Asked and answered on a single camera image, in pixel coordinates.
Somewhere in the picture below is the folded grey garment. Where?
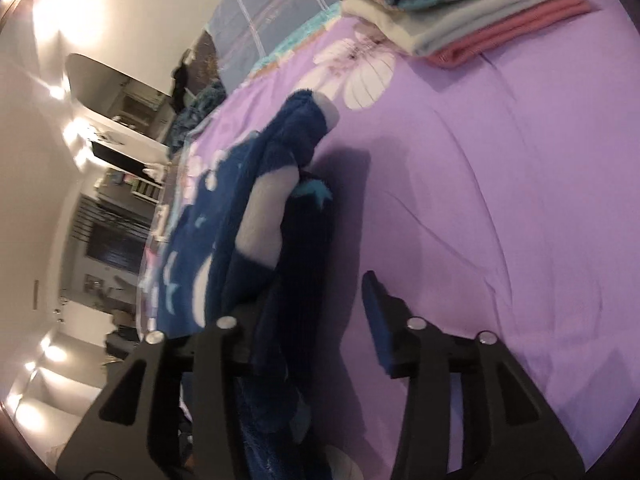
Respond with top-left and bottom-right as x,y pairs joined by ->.
342,0 -> 586,58

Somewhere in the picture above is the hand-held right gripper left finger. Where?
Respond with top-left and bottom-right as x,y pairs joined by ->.
55,305 -> 281,480

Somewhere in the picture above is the folded pink garment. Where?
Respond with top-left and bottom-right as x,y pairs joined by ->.
427,0 -> 593,68

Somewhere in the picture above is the purple floral bedsheet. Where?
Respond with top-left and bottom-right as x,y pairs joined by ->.
140,0 -> 640,480

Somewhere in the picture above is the black garment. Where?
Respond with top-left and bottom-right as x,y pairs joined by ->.
170,50 -> 201,111

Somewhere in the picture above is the blue plaid headboard cover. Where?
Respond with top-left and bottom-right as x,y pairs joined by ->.
207,0 -> 361,86

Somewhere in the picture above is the dark brown patterned quilt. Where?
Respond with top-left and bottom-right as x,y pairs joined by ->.
192,30 -> 226,91

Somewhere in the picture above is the blue fleece star-print jacket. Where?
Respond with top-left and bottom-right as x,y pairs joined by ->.
150,90 -> 366,480

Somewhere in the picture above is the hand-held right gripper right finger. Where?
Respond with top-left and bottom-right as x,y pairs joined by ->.
361,270 -> 586,480

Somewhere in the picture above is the crumpled blue blanket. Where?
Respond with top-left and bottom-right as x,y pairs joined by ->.
167,80 -> 228,153

